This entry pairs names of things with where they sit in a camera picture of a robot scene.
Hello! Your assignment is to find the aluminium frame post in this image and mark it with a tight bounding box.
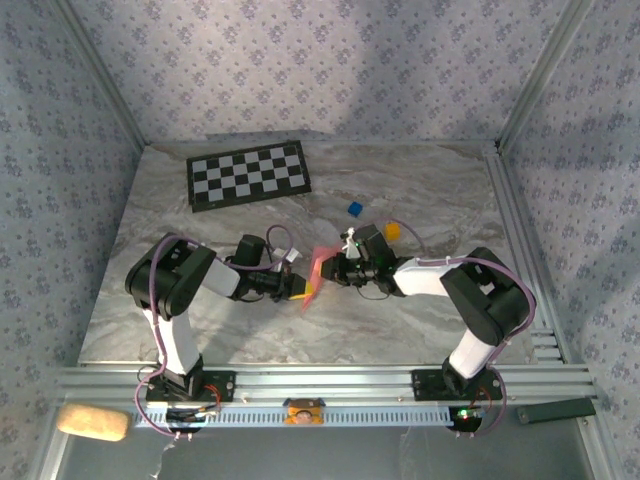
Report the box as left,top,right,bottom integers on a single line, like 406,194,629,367
494,0,599,151
49,0,151,149

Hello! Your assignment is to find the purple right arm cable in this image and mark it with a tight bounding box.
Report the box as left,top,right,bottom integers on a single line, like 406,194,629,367
357,218,539,440

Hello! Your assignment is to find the white slotted cable duct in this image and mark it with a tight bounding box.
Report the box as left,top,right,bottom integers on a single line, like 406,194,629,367
130,403,454,430

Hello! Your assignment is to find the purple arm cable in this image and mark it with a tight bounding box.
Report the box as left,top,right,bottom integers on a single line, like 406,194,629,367
133,223,296,444
357,218,539,440

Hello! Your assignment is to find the orange cartoon figure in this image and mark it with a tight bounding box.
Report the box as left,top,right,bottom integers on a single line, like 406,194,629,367
282,397,326,427

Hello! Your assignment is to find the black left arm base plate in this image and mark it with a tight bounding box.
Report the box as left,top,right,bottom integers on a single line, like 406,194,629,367
144,369,237,404

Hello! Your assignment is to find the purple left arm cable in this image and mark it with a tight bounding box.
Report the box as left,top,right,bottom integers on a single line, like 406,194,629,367
133,223,296,444

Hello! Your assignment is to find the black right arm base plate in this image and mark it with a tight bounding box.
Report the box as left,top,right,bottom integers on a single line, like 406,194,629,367
410,368,504,403

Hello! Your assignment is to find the aluminium side rail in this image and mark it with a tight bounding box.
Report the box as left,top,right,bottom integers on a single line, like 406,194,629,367
482,149,569,364

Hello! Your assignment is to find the pink cloth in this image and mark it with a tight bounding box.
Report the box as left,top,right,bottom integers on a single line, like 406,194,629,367
299,244,339,314

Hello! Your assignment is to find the long aluminium mounting rail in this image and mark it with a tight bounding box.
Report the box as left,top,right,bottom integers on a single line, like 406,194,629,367
48,363,599,407

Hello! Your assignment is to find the tan sponge block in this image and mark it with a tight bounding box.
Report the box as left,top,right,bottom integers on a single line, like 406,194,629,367
56,403,132,443

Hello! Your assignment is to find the black white checkerboard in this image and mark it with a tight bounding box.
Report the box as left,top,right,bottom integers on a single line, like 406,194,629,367
185,139,313,214

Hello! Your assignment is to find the black flat bar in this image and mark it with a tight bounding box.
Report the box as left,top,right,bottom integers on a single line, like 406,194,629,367
516,397,597,425

